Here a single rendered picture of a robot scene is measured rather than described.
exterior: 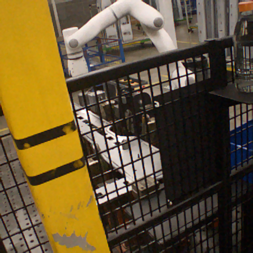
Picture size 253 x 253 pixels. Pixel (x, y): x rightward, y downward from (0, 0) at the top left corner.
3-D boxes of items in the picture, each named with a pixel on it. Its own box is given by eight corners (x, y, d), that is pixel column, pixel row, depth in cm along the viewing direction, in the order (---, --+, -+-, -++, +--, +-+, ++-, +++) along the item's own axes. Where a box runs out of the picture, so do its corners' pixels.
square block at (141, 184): (143, 251, 127) (129, 181, 114) (158, 243, 130) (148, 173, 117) (153, 262, 120) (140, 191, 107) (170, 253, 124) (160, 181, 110)
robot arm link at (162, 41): (181, 93, 185) (171, 86, 200) (197, 82, 185) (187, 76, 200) (140, 18, 164) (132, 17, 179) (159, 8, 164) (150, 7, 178)
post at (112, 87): (112, 133, 248) (100, 79, 232) (120, 130, 251) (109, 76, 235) (116, 136, 242) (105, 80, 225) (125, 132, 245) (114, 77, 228)
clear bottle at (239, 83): (230, 91, 73) (223, 5, 66) (247, 84, 76) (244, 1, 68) (250, 96, 68) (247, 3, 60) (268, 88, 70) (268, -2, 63)
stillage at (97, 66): (75, 85, 718) (66, 45, 682) (107, 76, 746) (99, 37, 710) (93, 95, 615) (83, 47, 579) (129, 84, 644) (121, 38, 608)
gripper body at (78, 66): (81, 53, 173) (84, 72, 178) (64, 57, 169) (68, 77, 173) (86, 53, 167) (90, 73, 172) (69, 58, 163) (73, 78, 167)
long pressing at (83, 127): (46, 110, 236) (46, 108, 236) (73, 101, 245) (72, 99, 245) (139, 188, 121) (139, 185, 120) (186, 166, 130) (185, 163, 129)
